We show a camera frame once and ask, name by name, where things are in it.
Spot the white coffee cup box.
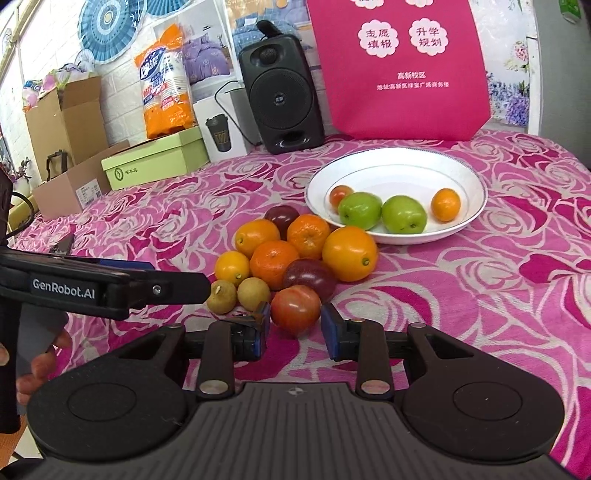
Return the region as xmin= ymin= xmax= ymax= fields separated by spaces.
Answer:
xmin=193 ymin=93 xmax=252 ymax=164

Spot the black speaker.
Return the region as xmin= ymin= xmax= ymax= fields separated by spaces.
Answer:
xmin=238 ymin=20 xmax=325 ymax=155

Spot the light green box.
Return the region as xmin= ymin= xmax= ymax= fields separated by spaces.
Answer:
xmin=101 ymin=127 xmax=209 ymax=190

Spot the orange mandarin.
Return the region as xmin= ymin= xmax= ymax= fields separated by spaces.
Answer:
xmin=249 ymin=240 xmax=300 ymax=291
xmin=287 ymin=214 xmax=331 ymax=260

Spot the flat cardboard box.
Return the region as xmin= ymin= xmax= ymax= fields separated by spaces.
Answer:
xmin=33 ymin=140 xmax=130 ymax=220

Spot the large green apple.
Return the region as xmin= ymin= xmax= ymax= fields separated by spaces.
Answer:
xmin=382 ymin=195 xmax=428 ymax=234

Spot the blue paper fan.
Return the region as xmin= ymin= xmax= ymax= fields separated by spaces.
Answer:
xmin=77 ymin=0 xmax=146 ymax=64

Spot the smooth orange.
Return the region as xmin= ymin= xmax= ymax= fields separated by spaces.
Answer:
xmin=322 ymin=226 xmax=379 ymax=283
xmin=235 ymin=219 xmax=280 ymax=258

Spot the orange mandarin top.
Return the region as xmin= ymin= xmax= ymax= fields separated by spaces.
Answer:
xmin=287 ymin=214 xmax=331 ymax=260

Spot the person's left hand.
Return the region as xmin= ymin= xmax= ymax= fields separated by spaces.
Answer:
xmin=16 ymin=330 xmax=72 ymax=406

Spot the small red tomato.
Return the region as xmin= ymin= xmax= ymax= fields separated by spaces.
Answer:
xmin=329 ymin=185 xmax=353 ymax=211

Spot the white plate blue rim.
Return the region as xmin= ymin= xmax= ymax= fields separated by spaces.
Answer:
xmin=304 ymin=147 xmax=488 ymax=246

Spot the orange white snack bag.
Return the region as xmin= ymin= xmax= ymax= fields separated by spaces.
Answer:
xmin=135 ymin=24 xmax=197 ymax=140

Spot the small orange kumquat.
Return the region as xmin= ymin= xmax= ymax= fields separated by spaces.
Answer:
xmin=431 ymin=188 xmax=462 ymax=223

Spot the magenta tote bag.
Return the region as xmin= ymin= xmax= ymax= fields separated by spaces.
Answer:
xmin=308 ymin=0 xmax=491 ymax=140

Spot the open cardboard box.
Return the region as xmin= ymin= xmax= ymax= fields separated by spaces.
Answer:
xmin=25 ymin=76 xmax=108 ymax=181

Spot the dark red plum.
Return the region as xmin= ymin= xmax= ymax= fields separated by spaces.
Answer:
xmin=264 ymin=205 xmax=300 ymax=240

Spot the small yellow orange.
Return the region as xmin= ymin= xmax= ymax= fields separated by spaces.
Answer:
xmin=214 ymin=251 xmax=250 ymax=287

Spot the black speaker cable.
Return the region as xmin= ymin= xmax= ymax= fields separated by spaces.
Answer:
xmin=213 ymin=79 xmax=264 ymax=147

